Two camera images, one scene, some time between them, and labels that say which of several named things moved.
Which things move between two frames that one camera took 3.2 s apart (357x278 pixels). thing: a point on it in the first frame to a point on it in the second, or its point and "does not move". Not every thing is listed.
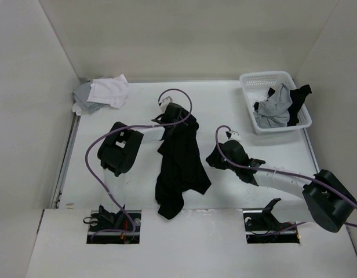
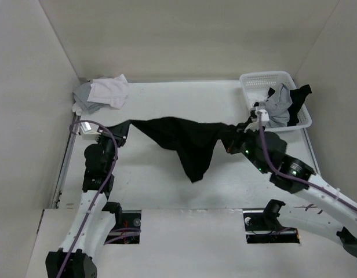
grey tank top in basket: [274, 112] does not move
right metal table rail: [314, 157] does not move
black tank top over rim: [298, 96] does not move
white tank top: [113, 91] does not move
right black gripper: [214, 160] to [240, 132]
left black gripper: [182, 125] to [121, 131]
